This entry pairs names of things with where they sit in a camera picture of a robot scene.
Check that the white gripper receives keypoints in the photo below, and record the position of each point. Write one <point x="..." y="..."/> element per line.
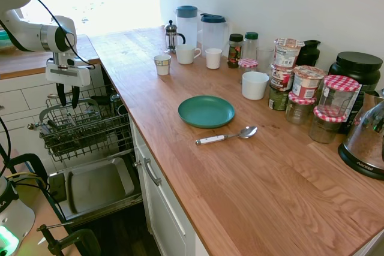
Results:
<point x="67" y="76"/>

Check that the dishwasher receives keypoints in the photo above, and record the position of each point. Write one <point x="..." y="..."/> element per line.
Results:
<point x="109" y="79"/>

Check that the dishwasher door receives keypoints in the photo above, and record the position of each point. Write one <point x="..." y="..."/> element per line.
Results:
<point x="96" y="184"/>

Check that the grey cutlery basket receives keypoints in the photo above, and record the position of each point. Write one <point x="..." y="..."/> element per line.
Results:
<point x="45" y="112"/>

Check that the metal cabinet knob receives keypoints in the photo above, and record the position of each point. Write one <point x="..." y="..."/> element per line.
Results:
<point x="31" y="126"/>
<point x="136" y="164"/>

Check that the white corner cabinet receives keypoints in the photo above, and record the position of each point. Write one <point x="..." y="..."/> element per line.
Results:
<point x="18" y="100"/>

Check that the black cup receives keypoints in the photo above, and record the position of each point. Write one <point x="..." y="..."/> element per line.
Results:
<point x="122" y="109"/>

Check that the dark green C-clamp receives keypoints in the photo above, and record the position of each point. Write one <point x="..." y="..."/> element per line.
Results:
<point x="81" y="238"/>
<point x="30" y="156"/>

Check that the bowl with green lid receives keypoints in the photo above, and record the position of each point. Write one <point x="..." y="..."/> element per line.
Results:
<point x="1" y="34"/>

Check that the printed white paper cup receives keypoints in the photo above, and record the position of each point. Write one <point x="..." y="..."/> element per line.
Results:
<point x="162" y="65"/>

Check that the glass French press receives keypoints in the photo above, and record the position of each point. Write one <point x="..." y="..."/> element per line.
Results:
<point x="171" y="38"/>

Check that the tall frosted pitcher blue lid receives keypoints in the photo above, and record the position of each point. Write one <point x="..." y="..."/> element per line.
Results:
<point x="186" y="28"/>

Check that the green plastic plate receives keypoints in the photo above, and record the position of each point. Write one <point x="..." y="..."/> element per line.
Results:
<point x="207" y="112"/>

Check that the plain white ribbed cup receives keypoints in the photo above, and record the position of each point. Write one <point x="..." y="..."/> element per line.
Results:
<point x="213" y="59"/>

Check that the clear pitcher blue lid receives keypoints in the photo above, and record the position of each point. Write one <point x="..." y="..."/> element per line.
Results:
<point x="213" y="37"/>

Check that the white base cabinet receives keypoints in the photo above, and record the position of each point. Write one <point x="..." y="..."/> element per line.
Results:
<point x="168" y="217"/>

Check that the dark spice jar green lid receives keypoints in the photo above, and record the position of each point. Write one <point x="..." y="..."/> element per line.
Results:
<point x="235" y="50"/>

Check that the glass jar red checkered lid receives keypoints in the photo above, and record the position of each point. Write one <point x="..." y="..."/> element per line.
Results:
<point x="248" y="63"/>
<point x="300" y="112"/>
<point x="324" y="131"/>

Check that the wide white cup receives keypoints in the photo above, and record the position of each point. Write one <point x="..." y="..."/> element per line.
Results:
<point x="255" y="86"/>

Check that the clear bottle green lid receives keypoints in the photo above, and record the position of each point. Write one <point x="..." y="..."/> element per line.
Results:
<point x="250" y="46"/>

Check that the clear drinking glass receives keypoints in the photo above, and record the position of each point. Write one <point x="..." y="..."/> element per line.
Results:
<point x="266" y="58"/>

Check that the dark green can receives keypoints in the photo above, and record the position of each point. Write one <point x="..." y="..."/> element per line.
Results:
<point x="277" y="100"/>

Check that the red printed oatmeal cup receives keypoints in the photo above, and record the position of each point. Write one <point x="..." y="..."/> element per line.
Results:
<point x="282" y="77"/>

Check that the oatmeal cup with foil lid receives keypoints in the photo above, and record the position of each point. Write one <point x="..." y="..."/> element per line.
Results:
<point x="288" y="53"/>

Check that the red white yogurt cup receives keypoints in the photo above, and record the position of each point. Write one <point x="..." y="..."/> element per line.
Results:
<point x="306" y="83"/>

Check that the black bottle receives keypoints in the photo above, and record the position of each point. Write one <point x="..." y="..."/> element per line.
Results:
<point x="310" y="53"/>

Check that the large glass jar checkered lid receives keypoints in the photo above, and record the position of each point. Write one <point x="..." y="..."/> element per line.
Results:
<point x="339" y="100"/>

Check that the large black tub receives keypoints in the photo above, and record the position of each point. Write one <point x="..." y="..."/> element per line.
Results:
<point x="357" y="70"/>

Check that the stainless steel electric kettle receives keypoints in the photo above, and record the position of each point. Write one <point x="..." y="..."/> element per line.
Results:
<point x="363" y="136"/>

